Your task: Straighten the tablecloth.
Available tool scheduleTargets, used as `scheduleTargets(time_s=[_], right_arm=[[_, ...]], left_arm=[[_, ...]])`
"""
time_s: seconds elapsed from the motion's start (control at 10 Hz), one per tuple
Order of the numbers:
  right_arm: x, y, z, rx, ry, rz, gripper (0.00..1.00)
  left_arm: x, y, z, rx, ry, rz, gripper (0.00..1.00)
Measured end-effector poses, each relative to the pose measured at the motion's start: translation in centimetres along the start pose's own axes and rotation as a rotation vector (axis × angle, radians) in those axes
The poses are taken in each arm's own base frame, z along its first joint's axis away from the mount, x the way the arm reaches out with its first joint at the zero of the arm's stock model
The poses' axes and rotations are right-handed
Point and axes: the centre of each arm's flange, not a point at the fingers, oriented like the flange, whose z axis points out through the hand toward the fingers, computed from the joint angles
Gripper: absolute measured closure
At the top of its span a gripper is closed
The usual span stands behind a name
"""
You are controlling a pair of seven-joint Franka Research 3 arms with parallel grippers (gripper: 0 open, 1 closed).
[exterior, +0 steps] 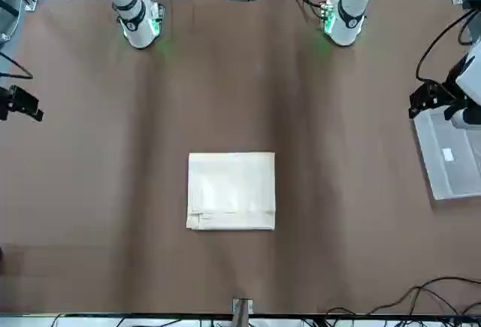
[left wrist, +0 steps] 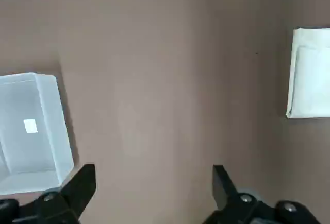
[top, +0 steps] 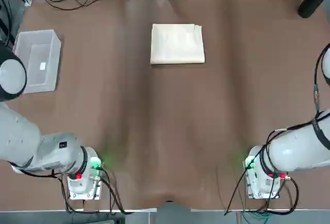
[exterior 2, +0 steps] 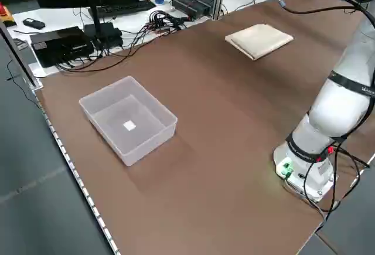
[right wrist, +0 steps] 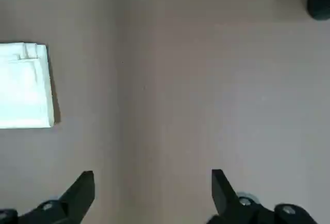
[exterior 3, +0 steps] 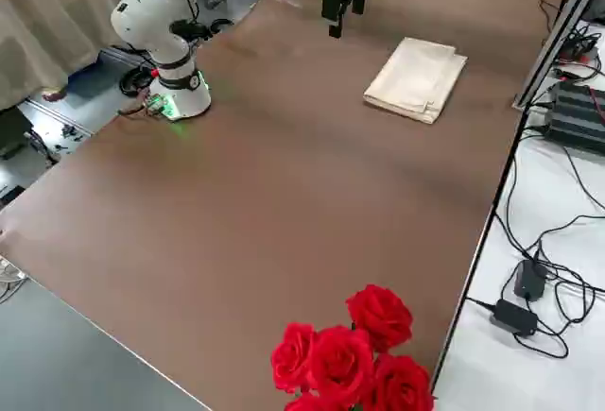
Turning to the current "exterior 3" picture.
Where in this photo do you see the beige curtain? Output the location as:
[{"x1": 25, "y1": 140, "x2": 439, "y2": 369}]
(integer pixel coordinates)
[{"x1": 0, "y1": 0, "x2": 228, "y2": 112}]

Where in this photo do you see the black power adapter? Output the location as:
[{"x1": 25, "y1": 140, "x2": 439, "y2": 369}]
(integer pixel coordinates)
[
  {"x1": 489, "y1": 298, "x2": 540, "y2": 335},
  {"x1": 512, "y1": 258, "x2": 549, "y2": 301}
]

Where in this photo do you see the black floor box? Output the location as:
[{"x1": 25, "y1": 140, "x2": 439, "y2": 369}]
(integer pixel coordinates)
[{"x1": 0, "y1": 106, "x2": 30, "y2": 162}]

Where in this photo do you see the black hub with cables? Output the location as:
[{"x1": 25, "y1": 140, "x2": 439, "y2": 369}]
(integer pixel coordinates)
[{"x1": 560, "y1": 27, "x2": 602, "y2": 68}]

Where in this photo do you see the black power cable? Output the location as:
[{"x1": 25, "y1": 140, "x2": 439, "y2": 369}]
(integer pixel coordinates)
[
  {"x1": 472, "y1": 264, "x2": 605, "y2": 360},
  {"x1": 504, "y1": 131, "x2": 605, "y2": 261}
]

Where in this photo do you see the black finned power supply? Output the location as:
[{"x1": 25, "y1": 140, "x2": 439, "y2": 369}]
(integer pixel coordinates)
[{"x1": 542, "y1": 79, "x2": 605, "y2": 156}]

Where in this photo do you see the black coiled cable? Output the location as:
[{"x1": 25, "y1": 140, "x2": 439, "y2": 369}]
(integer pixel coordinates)
[{"x1": 118, "y1": 68, "x2": 157, "y2": 98}]

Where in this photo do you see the beige tablecloth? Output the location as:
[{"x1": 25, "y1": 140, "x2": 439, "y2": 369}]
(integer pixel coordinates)
[{"x1": 362, "y1": 36, "x2": 469, "y2": 125}]

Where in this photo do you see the red artificial rose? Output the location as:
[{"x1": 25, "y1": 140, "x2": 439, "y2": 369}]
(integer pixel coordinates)
[
  {"x1": 283, "y1": 391, "x2": 354, "y2": 411},
  {"x1": 346, "y1": 283, "x2": 415, "y2": 354},
  {"x1": 371, "y1": 353, "x2": 435, "y2": 411},
  {"x1": 270, "y1": 321, "x2": 317, "y2": 396},
  {"x1": 306, "y1": 325, "x2": 377, "y2": 405}
]

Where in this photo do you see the aluminium floor rail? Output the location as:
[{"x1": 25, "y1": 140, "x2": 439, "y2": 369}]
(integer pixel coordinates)
[{"x1": 16, "y1": 96, "x2": 95, "y2": 141}]

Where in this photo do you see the aluminium frame post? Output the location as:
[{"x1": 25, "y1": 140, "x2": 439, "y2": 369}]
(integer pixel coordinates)
[{"x1": 512, "y1": 0, "x2": 605, "y2": 111}]

